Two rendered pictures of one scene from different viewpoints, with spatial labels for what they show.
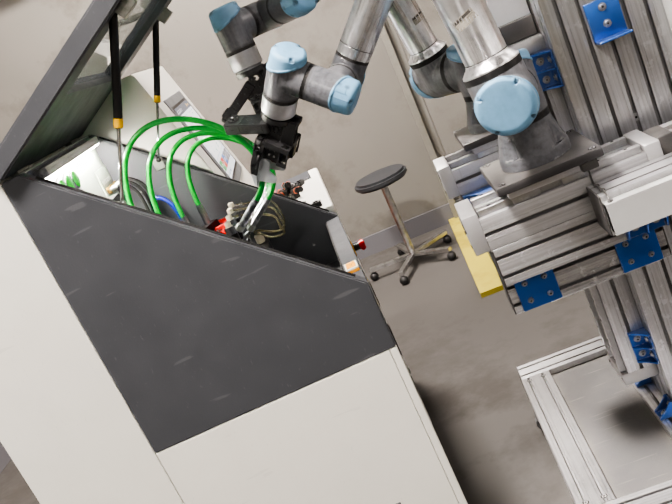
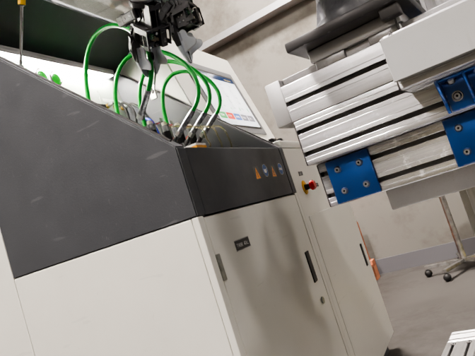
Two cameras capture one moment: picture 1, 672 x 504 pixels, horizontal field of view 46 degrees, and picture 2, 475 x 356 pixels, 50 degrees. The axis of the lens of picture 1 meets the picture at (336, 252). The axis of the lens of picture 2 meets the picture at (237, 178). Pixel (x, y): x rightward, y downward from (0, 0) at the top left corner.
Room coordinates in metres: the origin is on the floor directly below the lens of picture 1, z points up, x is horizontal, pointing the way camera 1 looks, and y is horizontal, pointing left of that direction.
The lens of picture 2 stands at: (0.63, -0.56, 0.75)
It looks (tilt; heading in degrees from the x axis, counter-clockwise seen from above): 5 degrees up; 23
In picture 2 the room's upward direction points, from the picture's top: 18 degrees counter-clockwise
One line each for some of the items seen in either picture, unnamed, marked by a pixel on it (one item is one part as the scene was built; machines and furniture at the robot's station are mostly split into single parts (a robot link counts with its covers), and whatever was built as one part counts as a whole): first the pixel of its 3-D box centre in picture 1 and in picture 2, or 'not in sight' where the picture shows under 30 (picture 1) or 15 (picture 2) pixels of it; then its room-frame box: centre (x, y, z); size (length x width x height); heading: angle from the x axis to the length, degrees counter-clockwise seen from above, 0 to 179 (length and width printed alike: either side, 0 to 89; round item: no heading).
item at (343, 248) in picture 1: (354, 272); (242, 176); (1.95, -0.02, 0.87); 0.62 x 0.04 x 0.16; 179
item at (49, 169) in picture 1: (71, 155); (59, 63); (1.97, 0.48, 1.43); 0.54 x 0.03 x 0.02; 179
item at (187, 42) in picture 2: not in sight; (188, 44); (1.93, 0.00, 1.28); 0.06 x 0.03 x 0.09; 89
